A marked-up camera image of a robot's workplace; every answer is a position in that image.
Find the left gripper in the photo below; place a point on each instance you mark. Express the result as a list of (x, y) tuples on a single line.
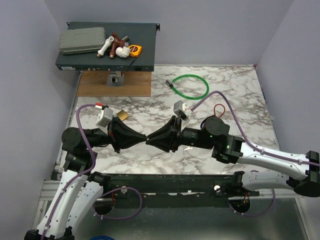
[(117, 128)]

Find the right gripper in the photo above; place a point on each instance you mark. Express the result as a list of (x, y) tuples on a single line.
[(167, 144)]

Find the brass padlock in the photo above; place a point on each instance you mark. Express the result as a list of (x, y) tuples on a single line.
[(122, 115)]

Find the green cable lock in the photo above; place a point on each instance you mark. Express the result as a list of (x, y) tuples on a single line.
[(189, 86)]

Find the red cable lock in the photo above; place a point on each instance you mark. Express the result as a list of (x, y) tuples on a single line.
[(219, 110)]

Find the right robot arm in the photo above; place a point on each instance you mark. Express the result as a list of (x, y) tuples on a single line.
[(297, 172)]

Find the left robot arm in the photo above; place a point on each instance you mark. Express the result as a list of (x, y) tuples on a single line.
[(79, 187)]

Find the white elbow fitting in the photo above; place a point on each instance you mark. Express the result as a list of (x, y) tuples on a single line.
[(122, 52)]

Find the wooden board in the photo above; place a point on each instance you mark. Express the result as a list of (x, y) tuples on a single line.
[(98, 84)]

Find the yellow tape measure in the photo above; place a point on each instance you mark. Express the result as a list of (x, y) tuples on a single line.
[(135, 50)]

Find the brown pipe fitting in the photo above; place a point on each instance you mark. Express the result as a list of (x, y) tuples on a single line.
[(117, 42)]

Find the white pipe fitting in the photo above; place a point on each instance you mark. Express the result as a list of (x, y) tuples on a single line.
[(108, 42)]

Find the grey plastic case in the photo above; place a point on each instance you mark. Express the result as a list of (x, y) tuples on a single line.
[(82, 40)]

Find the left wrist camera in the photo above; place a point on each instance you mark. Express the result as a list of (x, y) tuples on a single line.
[(104, 118)]

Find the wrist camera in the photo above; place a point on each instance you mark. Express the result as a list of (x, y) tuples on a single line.
[(182, 110), (104, 118)]

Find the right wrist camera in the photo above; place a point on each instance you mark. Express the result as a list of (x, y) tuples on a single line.
[(182, 110)]

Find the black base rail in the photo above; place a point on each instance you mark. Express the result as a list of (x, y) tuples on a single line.
[(130, 191)]

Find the grey metal bracket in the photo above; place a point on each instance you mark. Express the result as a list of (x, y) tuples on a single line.
[(115, 79)]

